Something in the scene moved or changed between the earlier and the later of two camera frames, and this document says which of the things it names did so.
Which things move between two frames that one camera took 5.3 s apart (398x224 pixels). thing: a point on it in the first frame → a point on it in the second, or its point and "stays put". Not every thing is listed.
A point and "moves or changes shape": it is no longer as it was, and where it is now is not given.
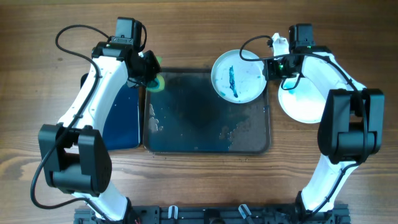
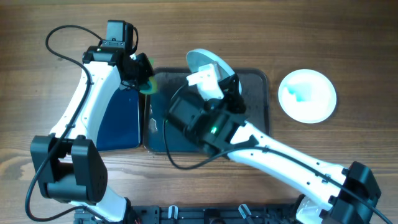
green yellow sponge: x=158 y=82 moves or changes shape
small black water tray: x=122 y=124 stays put
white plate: x=305 y=104 stays put
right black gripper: x=271 y=73 → x=231 y=89
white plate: x=237 y=81 → x=196 y=57
